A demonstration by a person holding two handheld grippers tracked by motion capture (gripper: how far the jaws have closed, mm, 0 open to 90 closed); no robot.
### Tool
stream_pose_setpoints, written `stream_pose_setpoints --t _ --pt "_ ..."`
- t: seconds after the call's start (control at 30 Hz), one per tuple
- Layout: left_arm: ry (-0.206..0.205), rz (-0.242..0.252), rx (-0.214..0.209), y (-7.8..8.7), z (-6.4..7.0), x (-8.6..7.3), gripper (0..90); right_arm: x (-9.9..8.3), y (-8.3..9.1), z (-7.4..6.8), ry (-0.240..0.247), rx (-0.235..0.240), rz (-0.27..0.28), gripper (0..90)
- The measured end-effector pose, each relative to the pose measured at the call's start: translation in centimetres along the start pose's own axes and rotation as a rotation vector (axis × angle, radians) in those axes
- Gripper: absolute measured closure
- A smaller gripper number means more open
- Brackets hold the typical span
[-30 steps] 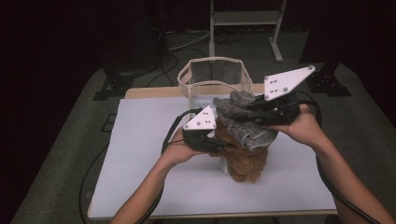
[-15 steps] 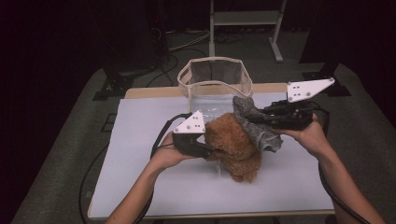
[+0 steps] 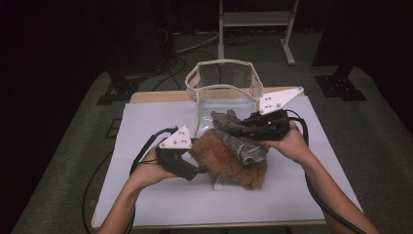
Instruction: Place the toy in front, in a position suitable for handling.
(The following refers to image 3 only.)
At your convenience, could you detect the white cable bundle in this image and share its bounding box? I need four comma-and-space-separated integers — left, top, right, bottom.
173, 30, 220, 55

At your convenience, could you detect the person's left hand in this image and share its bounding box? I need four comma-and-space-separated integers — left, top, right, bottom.
128, 148, 178, 191

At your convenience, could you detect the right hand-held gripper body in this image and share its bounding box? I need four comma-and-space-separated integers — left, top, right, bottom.
249, 86, 305, 141

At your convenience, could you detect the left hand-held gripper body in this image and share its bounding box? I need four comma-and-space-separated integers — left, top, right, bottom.
155, 125, 200, 182

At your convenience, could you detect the black floor cable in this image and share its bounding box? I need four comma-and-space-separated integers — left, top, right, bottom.
152, 48, 188, 92
82, 149, 115, 234

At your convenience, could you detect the grey floor socket cover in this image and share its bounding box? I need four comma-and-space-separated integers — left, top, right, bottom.
106, 118, 123, 139

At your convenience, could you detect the right hand-held gripper cable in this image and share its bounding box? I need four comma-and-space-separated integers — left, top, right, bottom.
285, 108, 368, 234

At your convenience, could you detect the person's right hand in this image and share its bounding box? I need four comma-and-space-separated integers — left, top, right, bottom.
259, 121, 315, 167

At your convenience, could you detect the white metal stand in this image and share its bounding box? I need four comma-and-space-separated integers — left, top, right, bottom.
217, 0, 300, 66

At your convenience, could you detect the black stand base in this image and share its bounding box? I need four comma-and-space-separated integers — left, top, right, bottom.
96, 76, 141, 105
315, 61, 368, 101

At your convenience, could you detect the brown teddy bear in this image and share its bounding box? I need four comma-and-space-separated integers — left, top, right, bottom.
189, 128, 269, 192

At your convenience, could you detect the grey fuzzy doll sweater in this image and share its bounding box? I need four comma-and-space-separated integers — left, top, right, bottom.
210, 109, 270, 166

